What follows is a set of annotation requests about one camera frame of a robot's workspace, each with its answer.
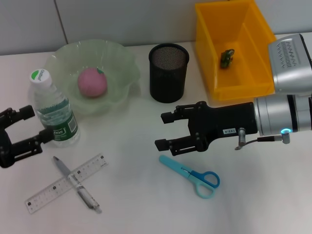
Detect clear bottle with green label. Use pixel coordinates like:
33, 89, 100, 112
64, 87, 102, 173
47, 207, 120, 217
29, 69, 80, 148

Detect yellow plastic bin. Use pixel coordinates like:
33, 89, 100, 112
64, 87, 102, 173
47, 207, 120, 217
195, 0, 278, 102

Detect black mesh pen holder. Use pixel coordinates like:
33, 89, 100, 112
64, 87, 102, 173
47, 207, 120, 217
148, 43, 191, 104

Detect blue scissors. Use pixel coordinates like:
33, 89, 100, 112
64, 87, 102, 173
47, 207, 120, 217
158, 155, 221, 199

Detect grey transparent pen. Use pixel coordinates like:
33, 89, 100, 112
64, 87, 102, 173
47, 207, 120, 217
53, 156, 103, 215

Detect green glass fruit plate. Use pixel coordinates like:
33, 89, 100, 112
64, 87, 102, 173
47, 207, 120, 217
50, 39, 142, 116

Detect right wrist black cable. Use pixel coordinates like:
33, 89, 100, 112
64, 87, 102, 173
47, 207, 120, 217
234, 127, 291, 151

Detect pink toy peach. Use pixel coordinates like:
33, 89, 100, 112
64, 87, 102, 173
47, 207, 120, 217
77, 67, 108, 98

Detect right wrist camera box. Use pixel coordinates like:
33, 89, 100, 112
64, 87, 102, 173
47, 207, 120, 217
268, 33, 312, 96

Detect transparent plastic ruler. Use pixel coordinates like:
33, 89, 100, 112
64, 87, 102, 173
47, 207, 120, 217
24, 153, 109, 215

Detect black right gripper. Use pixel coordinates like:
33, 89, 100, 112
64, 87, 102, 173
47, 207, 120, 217
154, 100, 259, 157

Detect green plastic wrapper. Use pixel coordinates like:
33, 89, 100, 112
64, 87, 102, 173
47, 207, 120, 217
220, 48, 236, 69

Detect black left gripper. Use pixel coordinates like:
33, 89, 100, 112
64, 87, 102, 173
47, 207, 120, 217
0, 105, 56, 169

